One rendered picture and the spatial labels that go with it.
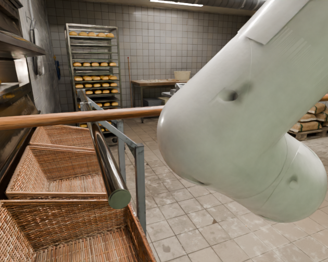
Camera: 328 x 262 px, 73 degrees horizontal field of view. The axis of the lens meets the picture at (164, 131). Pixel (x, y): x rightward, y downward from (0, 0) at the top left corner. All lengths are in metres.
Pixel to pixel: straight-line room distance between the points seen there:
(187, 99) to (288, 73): 0.08
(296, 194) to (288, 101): 0.12
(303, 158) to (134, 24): 5.65
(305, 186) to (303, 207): 0.03
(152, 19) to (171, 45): 0.76
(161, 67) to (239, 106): 5.81
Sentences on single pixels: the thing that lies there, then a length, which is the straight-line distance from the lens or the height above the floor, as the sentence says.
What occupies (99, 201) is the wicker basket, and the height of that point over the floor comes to 0.76.
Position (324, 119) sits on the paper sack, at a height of 0.33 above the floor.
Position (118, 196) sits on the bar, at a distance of 0.31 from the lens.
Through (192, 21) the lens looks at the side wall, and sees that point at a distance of 6.42.
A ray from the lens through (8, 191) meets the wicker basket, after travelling 1.08.
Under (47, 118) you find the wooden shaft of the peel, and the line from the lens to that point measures 0.61.
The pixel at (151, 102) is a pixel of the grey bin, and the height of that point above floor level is 0.44.
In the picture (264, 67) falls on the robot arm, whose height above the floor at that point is 1.33.
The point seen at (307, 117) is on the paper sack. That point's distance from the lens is 4.74.
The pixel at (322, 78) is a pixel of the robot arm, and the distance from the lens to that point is 0.20.
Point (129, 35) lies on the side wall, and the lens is 5.77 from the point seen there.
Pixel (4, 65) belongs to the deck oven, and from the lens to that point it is 2.12.
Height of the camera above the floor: 1.33
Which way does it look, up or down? 17 degrees down
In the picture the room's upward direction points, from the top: straight up
